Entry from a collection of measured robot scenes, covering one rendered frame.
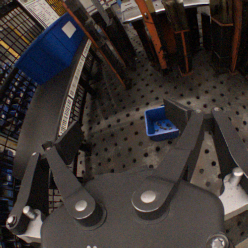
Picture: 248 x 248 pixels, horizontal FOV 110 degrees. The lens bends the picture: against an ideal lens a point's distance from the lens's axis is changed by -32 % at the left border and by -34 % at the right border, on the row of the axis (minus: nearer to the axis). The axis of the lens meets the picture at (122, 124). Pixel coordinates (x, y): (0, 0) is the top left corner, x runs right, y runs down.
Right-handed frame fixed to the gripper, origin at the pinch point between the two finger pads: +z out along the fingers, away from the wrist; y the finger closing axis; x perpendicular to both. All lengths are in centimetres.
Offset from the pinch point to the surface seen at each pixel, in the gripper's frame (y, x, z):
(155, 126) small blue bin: 9.8, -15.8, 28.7
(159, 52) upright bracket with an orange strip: 19.9, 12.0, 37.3
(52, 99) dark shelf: -15.8, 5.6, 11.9
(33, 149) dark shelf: -21.1, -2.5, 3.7
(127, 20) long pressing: 9.8, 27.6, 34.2
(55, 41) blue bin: -13.2, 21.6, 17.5
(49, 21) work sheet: -27, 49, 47
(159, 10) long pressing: 22.4, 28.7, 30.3
